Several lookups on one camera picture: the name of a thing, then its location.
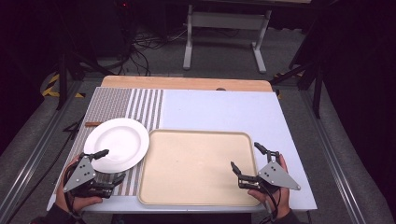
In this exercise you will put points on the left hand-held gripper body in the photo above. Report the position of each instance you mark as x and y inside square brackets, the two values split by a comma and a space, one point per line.
[81, 174]

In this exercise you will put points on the person's left hand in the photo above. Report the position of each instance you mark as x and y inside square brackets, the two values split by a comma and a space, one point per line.
[81, 202]

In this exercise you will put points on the white round plate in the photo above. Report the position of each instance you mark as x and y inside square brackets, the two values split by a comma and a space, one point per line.
[120, 141]

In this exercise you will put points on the person's right hand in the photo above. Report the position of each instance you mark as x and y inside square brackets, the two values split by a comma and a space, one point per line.
[281, 202]

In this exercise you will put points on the white metal desk frame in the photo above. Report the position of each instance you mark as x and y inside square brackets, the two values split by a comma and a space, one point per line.
[227, 20]

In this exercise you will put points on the light wooden table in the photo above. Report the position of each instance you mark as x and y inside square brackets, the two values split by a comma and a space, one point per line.
[186, 83]

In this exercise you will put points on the yellow black hazard tape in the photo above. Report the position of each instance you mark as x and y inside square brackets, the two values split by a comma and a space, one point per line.
[51, 87]

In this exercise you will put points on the beige plastic tray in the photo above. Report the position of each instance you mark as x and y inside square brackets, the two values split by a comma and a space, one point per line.
[196, 168]

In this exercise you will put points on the grey striped placemat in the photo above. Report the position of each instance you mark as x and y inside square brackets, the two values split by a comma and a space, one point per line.
[115, 102]

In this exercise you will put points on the aluminium floor rail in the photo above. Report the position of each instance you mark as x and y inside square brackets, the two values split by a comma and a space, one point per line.
[336, 155]
[34, 152]

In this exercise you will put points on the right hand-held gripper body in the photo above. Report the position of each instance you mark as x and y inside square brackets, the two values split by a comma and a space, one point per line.
[277, 175]

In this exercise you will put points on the black tripod stand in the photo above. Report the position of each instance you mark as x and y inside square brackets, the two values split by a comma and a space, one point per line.
[311, 77]
[67, 74]

